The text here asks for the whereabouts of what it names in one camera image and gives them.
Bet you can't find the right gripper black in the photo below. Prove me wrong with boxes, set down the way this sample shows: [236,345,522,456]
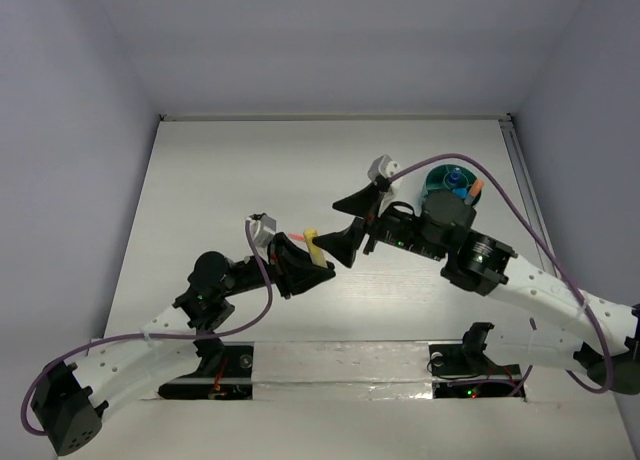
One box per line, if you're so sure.
[312,180,446,264]

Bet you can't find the yellow translucent marker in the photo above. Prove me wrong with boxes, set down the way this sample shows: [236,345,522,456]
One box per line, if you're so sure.
[305,238,328,269]

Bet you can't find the grey marker orange tip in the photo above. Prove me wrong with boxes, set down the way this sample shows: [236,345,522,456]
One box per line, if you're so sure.
[464,183,483,207]

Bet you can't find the yellow marker cap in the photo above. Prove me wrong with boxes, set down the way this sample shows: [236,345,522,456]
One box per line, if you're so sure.
[303,228,318,242]

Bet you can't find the blue black highlighter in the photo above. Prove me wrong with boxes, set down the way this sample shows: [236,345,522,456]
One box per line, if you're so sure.
[452,188,467,199]

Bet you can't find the orange marker cap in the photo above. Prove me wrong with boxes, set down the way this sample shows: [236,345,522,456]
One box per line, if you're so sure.
[471,179,485,194]

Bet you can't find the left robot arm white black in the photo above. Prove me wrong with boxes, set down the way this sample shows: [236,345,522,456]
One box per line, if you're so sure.
[20,233,335,456]

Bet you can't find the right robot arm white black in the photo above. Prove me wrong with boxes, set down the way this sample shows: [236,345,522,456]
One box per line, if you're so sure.
[313,185,639,395]

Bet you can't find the teal round pen holder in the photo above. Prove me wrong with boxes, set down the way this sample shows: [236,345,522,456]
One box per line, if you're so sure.
[422,164,483,206]

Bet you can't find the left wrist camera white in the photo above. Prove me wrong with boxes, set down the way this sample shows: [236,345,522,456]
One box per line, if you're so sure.
[246,213,277,250]

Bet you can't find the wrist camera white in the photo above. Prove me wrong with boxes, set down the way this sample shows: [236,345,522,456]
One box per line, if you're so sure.
[367,155,400,192]
[246,213,277,250]

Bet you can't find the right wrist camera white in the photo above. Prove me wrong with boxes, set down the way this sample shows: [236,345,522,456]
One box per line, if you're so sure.
[367,155,400,192]

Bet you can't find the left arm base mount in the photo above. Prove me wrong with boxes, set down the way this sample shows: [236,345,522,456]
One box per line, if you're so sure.
[157,342,254,401]

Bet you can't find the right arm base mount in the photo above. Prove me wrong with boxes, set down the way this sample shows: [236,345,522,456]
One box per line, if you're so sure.
[426,322,526,400]

